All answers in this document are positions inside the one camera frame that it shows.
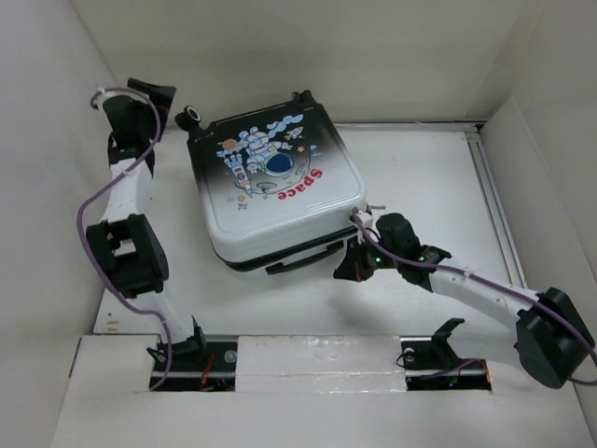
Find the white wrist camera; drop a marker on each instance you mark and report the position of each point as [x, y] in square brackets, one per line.
[362, 220]
[102, 95]

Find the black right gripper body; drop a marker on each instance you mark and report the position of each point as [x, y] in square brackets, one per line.
[372, 258]

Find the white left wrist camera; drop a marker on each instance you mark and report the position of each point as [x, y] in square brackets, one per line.
[102, 95]

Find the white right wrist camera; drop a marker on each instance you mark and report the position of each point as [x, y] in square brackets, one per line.
[362, 220]

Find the black suitcase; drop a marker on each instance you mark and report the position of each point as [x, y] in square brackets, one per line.
[277, 184]

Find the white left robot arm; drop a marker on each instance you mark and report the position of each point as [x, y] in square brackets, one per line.
[122, 246]

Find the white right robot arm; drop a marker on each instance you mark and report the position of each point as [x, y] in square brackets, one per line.
[546, 337]

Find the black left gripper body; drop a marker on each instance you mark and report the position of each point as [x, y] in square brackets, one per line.
[149, 124]

